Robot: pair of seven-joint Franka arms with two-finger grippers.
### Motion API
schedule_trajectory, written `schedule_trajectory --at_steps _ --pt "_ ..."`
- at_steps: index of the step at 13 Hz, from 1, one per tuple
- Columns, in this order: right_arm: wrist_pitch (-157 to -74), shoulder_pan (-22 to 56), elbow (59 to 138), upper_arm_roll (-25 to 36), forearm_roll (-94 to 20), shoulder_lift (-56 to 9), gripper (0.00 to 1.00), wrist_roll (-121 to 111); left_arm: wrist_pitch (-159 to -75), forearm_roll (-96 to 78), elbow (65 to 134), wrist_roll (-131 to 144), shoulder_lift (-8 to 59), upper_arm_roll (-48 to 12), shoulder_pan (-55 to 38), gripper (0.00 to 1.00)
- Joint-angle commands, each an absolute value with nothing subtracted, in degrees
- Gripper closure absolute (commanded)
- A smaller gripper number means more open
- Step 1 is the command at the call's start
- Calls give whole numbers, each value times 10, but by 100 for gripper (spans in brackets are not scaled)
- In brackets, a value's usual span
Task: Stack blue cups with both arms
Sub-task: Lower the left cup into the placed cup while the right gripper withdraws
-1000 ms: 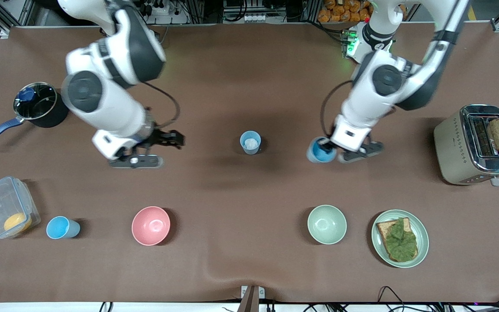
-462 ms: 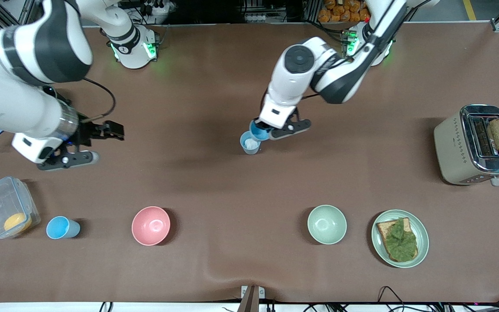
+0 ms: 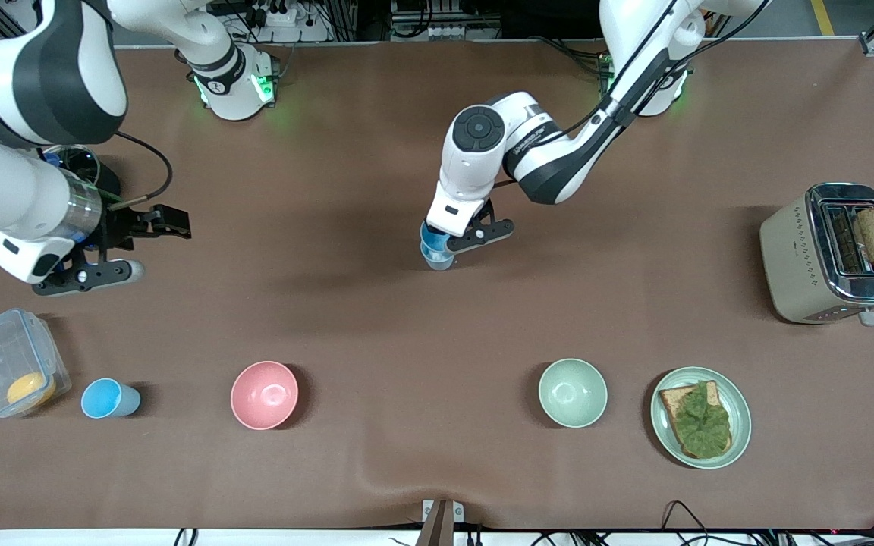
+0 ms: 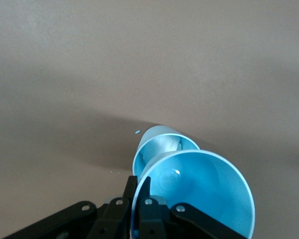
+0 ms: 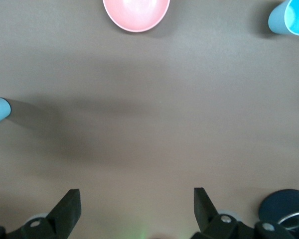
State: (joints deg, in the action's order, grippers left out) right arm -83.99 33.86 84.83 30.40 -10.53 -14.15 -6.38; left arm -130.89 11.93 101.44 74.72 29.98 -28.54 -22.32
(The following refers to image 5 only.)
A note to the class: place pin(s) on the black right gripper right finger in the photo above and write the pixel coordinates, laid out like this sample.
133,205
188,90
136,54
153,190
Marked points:
206,214

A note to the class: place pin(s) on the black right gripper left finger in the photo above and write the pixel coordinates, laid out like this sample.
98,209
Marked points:
67,211

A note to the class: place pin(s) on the pink bowl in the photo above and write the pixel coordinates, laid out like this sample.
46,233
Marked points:
136,12

